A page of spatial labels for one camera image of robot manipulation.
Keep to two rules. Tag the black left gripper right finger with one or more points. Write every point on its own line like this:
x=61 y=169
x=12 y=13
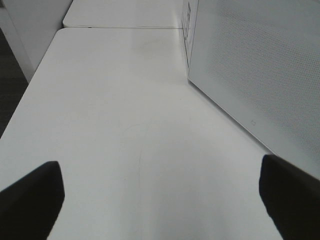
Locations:
x=291 y=198

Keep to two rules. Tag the white microwave door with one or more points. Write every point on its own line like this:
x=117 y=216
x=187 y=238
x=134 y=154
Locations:
x=259 y=60

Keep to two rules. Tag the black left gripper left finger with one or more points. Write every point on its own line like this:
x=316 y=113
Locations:
x=30 y=206

